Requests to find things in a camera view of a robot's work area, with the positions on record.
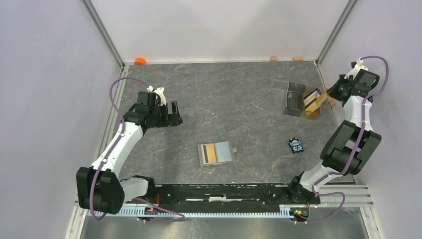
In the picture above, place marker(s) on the silver credit card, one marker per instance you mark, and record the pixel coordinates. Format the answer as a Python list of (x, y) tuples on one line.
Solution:
[(312, 96)]

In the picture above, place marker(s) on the black blue owl sticker toy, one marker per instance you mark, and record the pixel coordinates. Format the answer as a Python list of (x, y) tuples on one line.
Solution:
[(295, 145)]

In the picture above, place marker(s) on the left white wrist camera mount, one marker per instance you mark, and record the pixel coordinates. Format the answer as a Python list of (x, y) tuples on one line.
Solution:
[(160, 94)]

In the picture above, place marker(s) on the olive card holder wallet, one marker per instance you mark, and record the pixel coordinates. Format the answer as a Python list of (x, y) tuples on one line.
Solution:
[(224, 153)]

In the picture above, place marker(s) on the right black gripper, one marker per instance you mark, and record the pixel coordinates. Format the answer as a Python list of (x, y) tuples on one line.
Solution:
[(331, 91)]

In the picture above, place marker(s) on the white slotted cable duct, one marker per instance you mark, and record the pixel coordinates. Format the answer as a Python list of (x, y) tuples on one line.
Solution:
[(142, 211)]

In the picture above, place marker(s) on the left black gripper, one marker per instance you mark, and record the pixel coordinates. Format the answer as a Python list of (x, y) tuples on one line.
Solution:
[(170, 120)]

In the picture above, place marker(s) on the clear three-compartment plastic box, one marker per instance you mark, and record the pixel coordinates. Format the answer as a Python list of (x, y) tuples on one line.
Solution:
[(287, 98)]

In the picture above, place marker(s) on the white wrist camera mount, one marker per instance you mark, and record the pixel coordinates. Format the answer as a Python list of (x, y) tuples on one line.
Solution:
[(356, 67), (160, 94)]

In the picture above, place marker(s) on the gold credit card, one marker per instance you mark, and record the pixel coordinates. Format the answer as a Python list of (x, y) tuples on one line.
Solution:
[(314, 106), (209, 153)]

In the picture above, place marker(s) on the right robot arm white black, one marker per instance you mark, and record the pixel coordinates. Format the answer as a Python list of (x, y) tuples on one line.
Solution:
[(351, 145)]

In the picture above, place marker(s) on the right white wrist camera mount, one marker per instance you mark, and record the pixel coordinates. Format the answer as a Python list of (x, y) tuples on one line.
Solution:
[(356, 67)]

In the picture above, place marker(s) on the orange round cap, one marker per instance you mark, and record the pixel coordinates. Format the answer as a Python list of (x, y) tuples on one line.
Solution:
[(139, 61)]

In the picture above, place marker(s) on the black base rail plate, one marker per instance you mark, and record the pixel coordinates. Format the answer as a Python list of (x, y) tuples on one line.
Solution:
[(228, 198)]

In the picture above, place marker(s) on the wooden block middle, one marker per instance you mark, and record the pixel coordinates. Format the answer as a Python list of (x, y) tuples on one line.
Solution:
[(298, 58)]

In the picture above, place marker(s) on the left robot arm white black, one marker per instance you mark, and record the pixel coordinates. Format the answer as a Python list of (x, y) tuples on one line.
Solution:
[(98, 186)]

